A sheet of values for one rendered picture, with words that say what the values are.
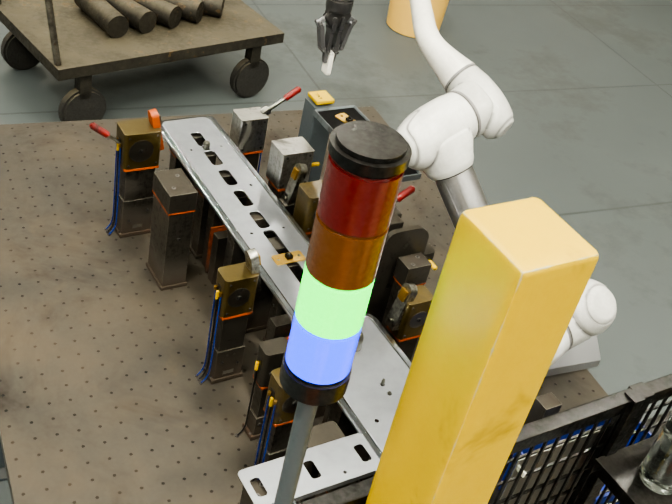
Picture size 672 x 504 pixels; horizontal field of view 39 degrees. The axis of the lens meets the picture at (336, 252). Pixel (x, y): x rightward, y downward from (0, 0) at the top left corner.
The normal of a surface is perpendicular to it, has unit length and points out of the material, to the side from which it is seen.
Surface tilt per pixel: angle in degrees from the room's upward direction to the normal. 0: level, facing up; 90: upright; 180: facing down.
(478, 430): 90
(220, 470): 0
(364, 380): 0
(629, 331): 0
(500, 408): 90
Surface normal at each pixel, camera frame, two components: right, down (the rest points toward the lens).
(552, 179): 0.18, -0.78
